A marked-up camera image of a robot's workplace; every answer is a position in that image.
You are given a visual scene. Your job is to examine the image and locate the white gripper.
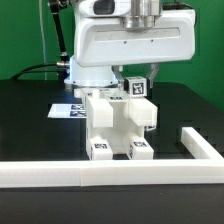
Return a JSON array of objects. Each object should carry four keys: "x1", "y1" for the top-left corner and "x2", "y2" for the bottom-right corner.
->
[{"x1": 73, "y1": 0, "x2": 196, "y2": 90}]

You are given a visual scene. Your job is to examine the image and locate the white tagged nut cube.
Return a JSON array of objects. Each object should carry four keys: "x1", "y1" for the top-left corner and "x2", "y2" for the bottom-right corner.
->
[
  {"x1": 145, "y1": 126, "x2": 156, "y2": 132},
  {"x1": 124, "y1": 76, "x2": 147, "y2": 97}
]

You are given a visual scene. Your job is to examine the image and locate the white chair seat part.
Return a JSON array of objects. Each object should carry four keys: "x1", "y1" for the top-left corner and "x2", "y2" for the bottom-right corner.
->
[{"x1": 86, "y1": 98, "x2": 144, "y2": 154}]

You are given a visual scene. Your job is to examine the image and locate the white chair back part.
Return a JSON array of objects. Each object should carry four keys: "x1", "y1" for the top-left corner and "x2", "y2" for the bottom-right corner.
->
[{"x1": 74, "y1": 88, "x2": 158, "y2": 128}]

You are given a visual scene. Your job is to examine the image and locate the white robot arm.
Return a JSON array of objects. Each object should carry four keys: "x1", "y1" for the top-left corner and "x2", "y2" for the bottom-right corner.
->
[{"x1": 67, "y1": 0, "x2": 196, "y2": 87}]

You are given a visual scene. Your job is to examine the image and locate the white base tag sheet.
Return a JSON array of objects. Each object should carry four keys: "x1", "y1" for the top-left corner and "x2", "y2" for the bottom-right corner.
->
[{"x1": 48, "y1": 104, "x2": 86, "y2": 119}]

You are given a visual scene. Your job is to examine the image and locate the white U-shaped obstacle fence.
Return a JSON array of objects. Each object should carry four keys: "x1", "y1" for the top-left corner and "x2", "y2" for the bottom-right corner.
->
[{"x1": 0, "y1": 127, "x2": 224, "y2": 188}]

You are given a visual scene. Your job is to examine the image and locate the black cable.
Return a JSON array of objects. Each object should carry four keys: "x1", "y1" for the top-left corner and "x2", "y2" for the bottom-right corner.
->
[{"x1": 11, "y1": 63, "x2": 71, "y2": 80}]

